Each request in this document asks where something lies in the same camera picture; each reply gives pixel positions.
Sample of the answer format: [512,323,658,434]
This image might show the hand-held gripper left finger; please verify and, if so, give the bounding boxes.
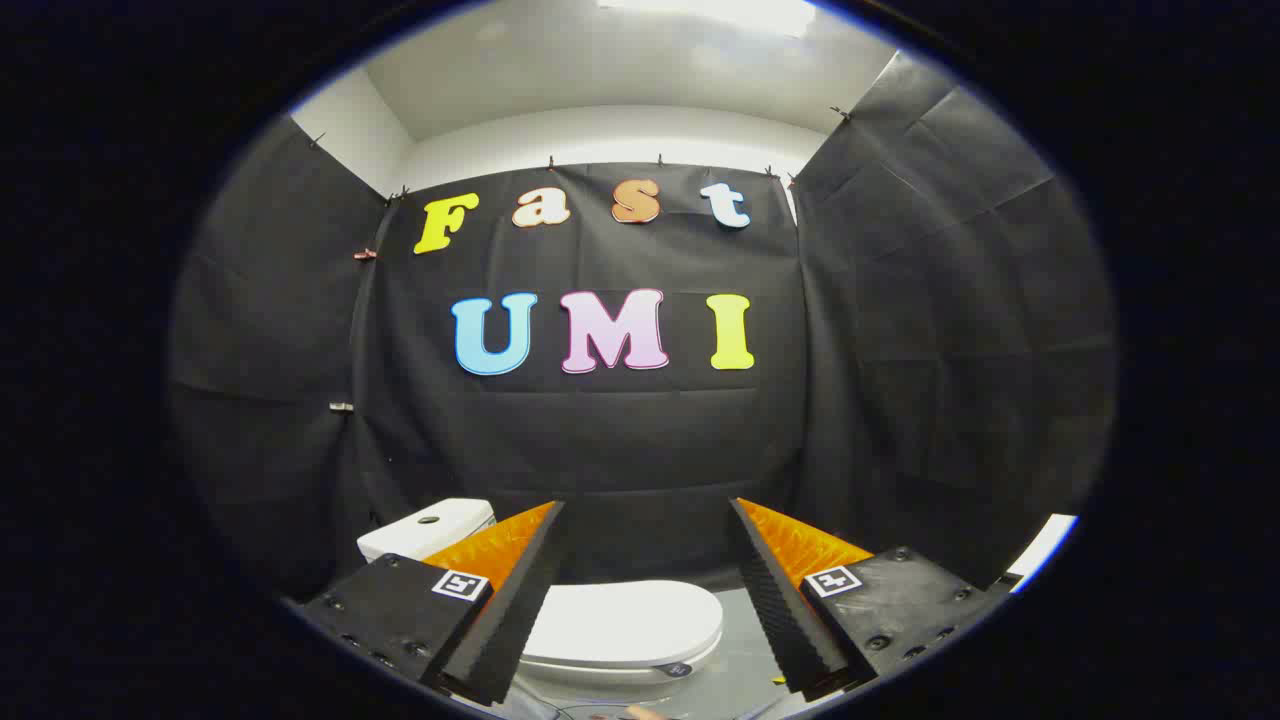
[300,500,568,708]

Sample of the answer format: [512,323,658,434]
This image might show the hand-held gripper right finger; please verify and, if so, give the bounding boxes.
[727,497,1011,703]

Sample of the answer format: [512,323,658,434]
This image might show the white toilet lid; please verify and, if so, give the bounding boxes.
[520,580,724,669]

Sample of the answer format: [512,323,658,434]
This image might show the white toilet seat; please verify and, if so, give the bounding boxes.
[518,640,721,689]

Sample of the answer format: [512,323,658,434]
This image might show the white toilet with tank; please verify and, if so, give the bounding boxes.
[357,498,723,706]

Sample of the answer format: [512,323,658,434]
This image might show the grey platform board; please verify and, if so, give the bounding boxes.
[690,588,796,716]

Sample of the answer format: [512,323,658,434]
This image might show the black backdrop cloth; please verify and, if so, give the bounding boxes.
[168,50,1116,601]

